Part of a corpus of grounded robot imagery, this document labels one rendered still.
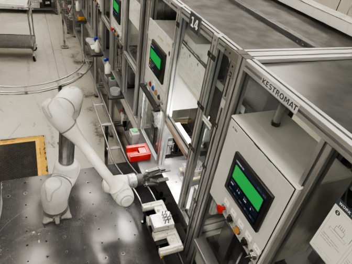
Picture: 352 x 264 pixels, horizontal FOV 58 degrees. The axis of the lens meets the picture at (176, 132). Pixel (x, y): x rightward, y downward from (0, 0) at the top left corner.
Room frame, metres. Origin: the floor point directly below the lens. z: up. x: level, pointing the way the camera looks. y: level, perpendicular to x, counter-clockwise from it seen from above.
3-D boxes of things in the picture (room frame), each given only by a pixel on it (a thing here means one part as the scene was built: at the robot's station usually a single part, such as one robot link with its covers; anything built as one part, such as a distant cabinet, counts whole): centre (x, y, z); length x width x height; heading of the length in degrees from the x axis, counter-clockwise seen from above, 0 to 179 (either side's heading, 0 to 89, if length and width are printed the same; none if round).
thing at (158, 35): (1.95, 0.10, 1.60); 0.42 x 0.29 x 0.46; 28
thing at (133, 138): (1.90, 0.30, 0.97); 0.08 x 0.08 x 0.12; 28
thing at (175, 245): (1.22, -0.01, 0.84); 0.36 x 0.14 x 0.10; 28
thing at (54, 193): (1.34, 0.71, 0.85); 0.18 x 0.16 x 0.22; 0
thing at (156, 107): (1.89, 0.22, 1.37); 0.36 x 0.04 x 0.04; 28
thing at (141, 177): (1.44, 0.16, 1.01); 0.09 x 0.07 x 0.08; 118
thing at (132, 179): (1.41, 0.22, 1.01); 0.09 x 0.06 x 0.09; 28
